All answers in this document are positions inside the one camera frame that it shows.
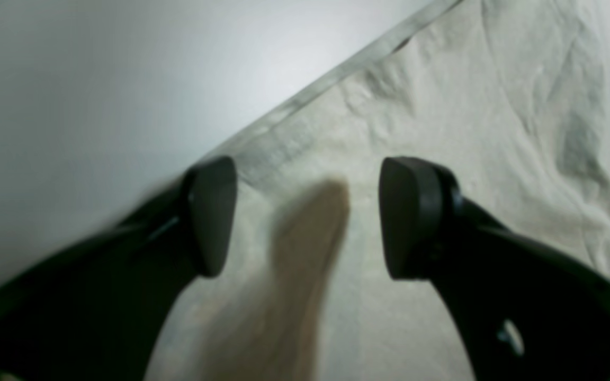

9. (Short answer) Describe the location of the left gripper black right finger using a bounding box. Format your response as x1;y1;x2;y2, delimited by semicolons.
379;157;610;380

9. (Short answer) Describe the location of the beige grey t-shirt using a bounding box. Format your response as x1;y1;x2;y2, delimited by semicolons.
145;1;610;380

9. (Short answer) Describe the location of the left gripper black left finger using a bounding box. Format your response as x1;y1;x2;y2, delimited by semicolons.
0;156;238;380

